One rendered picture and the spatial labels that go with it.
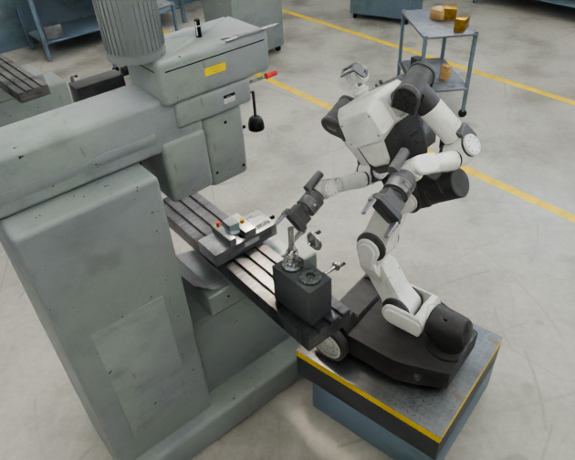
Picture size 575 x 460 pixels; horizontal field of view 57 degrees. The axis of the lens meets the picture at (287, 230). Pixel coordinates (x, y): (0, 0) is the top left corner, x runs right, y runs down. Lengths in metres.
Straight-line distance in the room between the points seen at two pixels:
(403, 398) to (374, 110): 1.32
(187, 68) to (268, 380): 1.67
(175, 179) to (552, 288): 2.63
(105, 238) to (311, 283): 0.76
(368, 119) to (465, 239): 2.25
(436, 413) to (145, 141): 1.68
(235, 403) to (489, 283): 1.87
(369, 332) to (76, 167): 1.49
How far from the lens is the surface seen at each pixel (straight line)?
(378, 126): 1.96
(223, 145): 2.16
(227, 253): 2.44
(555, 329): 3.63
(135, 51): 1.88
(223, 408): 2.83
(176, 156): 2.04
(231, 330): 2.68
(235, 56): 2.04
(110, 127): 1.89
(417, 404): 2.59
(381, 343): 2.56
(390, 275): 2.46
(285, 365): 2.94
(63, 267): 1.90
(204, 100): 2.02
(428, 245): 3.97
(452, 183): 2.01
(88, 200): 1.86
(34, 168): 1.85
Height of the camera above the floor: 2.54
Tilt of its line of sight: 39 degrees down
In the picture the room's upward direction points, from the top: 4 degrees counter-clockwise
